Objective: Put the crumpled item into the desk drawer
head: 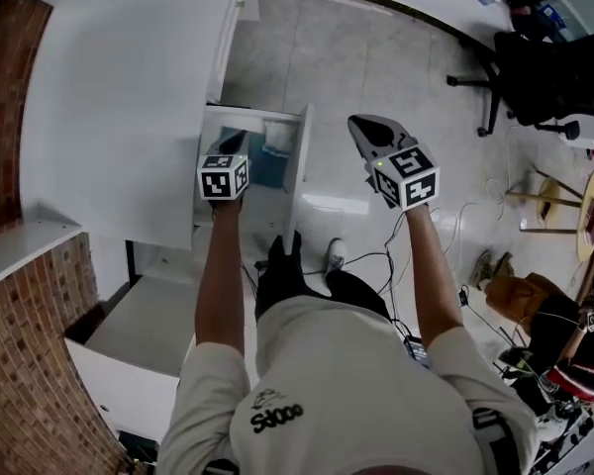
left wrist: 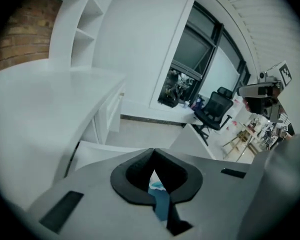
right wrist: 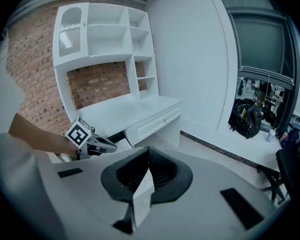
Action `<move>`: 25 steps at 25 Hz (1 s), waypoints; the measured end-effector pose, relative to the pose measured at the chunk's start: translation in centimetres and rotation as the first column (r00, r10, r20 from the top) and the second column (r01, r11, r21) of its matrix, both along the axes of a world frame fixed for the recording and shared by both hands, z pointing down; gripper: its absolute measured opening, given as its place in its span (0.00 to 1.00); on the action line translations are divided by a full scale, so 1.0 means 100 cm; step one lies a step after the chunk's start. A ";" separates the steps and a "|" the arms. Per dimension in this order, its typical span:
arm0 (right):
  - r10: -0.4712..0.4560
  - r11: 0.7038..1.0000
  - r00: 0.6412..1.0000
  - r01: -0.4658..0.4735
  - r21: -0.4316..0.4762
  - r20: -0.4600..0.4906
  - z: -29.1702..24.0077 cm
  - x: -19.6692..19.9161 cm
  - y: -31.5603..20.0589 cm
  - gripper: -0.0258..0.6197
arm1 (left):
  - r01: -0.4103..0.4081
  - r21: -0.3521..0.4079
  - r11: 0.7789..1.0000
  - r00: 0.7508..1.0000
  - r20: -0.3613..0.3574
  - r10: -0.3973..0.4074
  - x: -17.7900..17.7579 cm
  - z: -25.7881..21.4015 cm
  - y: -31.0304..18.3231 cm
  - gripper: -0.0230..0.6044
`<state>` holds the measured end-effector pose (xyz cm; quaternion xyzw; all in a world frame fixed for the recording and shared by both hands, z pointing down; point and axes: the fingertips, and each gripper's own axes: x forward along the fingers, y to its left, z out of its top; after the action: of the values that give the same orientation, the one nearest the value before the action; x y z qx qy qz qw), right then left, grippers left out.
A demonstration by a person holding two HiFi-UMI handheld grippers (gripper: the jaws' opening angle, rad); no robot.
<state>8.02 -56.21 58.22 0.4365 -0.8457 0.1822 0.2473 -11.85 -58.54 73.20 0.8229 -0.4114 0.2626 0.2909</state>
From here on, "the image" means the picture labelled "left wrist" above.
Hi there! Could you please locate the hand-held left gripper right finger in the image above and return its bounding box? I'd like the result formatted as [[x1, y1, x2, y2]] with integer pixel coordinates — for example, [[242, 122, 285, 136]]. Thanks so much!
[[153, 148, 253, 240]]

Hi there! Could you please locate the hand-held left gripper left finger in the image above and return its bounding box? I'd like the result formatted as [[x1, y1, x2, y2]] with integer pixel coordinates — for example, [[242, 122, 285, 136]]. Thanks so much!
[[27, 148, 171, 240]]

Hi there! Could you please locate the white desk drawer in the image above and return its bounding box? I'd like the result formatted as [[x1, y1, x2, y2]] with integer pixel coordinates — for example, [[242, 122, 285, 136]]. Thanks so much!
[[73, 123, 217, 172], [106, 83, 126, 133]]

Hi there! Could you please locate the white and blue item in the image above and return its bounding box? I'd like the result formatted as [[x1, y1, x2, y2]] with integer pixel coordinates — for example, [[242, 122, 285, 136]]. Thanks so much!
[[149, 170, 167, 192]]

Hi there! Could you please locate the closed white desk drawer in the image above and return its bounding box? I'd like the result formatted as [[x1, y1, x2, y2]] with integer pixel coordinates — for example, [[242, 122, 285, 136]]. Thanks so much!
[[106, 83, 126, 133]]

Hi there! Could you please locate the white desk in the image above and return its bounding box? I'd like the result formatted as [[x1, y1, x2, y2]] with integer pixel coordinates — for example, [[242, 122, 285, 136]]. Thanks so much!
[[0, 58, 128, 185]]

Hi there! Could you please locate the wooden easel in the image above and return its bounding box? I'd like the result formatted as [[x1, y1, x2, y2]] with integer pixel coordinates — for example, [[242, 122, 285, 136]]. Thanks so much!
[[222, 125, 257, 161]]

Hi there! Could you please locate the black mesh office chair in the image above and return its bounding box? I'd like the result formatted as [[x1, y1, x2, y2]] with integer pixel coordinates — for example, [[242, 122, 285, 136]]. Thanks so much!
[[192, 86, 235, 147]]

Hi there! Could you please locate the blue bottle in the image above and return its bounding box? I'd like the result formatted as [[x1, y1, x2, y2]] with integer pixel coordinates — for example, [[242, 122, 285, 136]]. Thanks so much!
[[191, 96, 204, 110]]

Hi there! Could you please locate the person's head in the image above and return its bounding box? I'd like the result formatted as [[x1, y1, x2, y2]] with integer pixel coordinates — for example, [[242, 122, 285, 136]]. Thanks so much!
[[242, 96, 278, 116]]

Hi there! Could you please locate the dark potted plant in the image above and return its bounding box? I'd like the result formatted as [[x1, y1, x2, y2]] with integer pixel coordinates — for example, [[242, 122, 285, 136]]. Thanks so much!
[[158, 68, 182, 108]]

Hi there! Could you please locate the dark-framed window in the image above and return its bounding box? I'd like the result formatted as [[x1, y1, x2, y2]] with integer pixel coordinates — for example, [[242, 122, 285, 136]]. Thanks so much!
[[156, 1, 251, 110]]

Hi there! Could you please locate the white shelving unit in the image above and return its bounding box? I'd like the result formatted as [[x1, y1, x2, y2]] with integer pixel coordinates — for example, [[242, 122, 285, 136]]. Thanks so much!
[[49, 0, 108, 69]]

